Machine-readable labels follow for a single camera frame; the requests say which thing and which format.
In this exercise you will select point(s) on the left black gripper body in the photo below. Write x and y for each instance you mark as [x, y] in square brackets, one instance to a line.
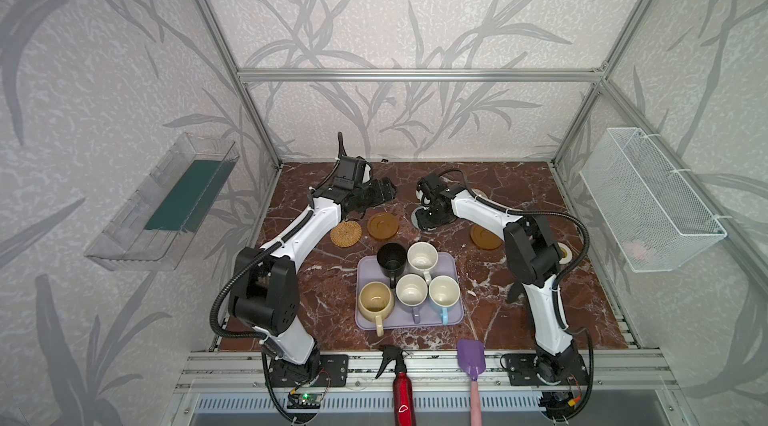
[377, 192]

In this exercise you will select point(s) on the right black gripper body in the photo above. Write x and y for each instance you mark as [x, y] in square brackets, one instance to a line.
[430, 210]

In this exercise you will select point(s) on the woven rattan coaster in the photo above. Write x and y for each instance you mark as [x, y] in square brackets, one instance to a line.
[346, 234]

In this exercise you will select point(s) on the black cup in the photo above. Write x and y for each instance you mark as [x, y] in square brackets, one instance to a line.
[392, 258]

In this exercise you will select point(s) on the blue woven coaster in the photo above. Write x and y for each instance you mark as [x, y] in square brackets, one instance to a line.
[414, 219]

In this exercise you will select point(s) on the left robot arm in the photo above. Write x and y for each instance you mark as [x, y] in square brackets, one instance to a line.
[262, 299]

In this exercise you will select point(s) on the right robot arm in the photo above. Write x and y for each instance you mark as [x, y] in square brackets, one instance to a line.
[533, 257]

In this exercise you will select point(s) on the left brown wooden coaster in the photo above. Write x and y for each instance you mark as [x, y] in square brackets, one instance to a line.
[383, 226]

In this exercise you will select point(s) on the brown wooden coaster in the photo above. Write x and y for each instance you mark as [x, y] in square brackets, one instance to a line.
[483, 239]
[383, 226]

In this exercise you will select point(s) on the right brown wooden coaster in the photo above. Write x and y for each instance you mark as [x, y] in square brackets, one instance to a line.
[483, 239]

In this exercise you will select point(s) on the white speckled mug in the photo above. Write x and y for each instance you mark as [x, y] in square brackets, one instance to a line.
[422, 258]

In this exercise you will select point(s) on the white blue mug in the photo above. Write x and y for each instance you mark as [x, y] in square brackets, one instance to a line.
[444, 293]

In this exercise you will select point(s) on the beige ceramic mug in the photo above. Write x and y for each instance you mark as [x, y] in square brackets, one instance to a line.
[376, 303]

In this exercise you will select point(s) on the lilac plastic tray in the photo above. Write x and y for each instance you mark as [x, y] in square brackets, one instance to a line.
[368, 271]

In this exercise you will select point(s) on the white tape roll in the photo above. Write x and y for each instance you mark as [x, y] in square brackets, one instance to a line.
[566, 254]

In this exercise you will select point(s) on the pink item in basket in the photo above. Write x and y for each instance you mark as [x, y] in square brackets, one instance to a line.
[637, 251]

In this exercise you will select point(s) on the red spray bottle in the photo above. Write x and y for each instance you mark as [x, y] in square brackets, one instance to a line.
[404, 403]

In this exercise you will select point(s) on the green-lit circuit board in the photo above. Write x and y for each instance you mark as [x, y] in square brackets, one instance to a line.
[298, 400]

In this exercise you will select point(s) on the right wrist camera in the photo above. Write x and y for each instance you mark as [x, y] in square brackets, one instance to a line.
[430, 189]

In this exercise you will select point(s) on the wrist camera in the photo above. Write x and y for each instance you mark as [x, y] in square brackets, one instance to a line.
[430, 189]
[351, 173]

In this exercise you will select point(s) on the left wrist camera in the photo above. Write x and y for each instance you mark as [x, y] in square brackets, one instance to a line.
[351, 173]

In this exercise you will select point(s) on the white grey-handled mug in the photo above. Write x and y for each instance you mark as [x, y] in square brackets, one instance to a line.
[412, 292]

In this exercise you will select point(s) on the purple pink-handled scoop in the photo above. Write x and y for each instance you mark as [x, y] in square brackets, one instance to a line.
[471, 359]

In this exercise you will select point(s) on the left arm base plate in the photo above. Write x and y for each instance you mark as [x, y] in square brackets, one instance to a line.
[321, 370]

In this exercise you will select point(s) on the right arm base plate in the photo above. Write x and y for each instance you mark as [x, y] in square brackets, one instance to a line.
[530, 369]

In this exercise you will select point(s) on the white wire basket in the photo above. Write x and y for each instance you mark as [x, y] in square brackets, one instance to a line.
[643, 196]

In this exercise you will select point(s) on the clear wall shelf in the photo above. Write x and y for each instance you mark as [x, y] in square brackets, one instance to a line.
[160, 220]

